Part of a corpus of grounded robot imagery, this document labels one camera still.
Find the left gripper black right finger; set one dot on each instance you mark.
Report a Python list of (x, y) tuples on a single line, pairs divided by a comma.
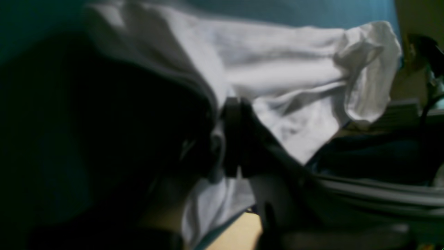
[(302, 211)]

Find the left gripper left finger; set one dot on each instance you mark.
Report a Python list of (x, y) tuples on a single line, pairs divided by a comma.
[(85, 140)]

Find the white T-shirt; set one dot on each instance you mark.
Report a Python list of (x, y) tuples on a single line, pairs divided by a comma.
[(304, 82)]

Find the teal table cloth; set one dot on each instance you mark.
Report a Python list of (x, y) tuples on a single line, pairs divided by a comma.
[(24, 22)]

